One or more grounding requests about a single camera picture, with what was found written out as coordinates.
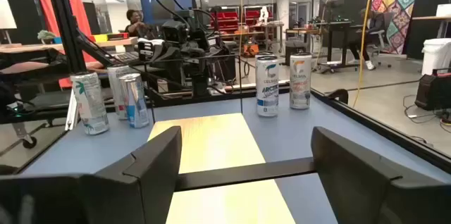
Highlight wooden shelf with black frame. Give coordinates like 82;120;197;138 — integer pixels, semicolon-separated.
142;53;317;224

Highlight black table edge clamp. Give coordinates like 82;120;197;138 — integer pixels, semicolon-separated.
326;88;350;105

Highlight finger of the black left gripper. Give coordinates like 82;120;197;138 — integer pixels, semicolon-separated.
151;46;185;85
185;48;214;77

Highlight Celsius can green palm print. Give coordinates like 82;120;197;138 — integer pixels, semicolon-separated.
70;71;110;136

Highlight Red Bull can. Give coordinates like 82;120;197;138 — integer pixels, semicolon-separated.
118;73;150;129

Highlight wooden desk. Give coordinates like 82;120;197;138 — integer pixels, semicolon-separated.
0;36;139;55

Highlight white trash bin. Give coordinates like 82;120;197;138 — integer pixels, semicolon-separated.
421;37;451;77

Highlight black desk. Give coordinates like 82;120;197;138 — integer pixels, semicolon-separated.
315;20;369;74

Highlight Celsius Arctic Vibe can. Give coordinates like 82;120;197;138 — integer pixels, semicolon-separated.
255;55;280;118

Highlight white Celsius can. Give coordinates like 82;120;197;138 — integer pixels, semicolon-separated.
106;64;133;121

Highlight floor cables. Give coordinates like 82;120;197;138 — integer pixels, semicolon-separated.
402;93;451;135

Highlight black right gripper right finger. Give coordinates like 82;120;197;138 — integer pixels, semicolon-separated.
311;126;451;224

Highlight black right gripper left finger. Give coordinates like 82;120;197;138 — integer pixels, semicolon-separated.
0;126;183;224

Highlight orange floor machine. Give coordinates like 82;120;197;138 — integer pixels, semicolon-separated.
242;40;261;58

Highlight office chair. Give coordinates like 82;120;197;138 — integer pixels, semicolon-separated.
366;11;395;69

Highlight black floor bin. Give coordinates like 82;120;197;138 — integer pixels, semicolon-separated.
284;39;308;67

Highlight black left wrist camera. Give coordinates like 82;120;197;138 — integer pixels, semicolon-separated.
161;19;190;46

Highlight black rolling cart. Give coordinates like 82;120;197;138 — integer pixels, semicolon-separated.
0;47;73;149

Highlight person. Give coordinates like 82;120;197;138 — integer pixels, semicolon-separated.
347;7;377;72
123;8;151;39

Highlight red storage bin rack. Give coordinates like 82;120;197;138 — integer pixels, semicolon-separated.
210;4;275;35

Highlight red curtain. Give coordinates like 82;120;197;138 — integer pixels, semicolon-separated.
36;0;99;89

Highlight yellow cable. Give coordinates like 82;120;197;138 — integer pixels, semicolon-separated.
351;0;378;109

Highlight colourful patchwork quilt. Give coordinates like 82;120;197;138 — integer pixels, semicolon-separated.
369;0;419;56

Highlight white table lamp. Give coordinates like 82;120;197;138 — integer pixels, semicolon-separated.
0;0;18;44

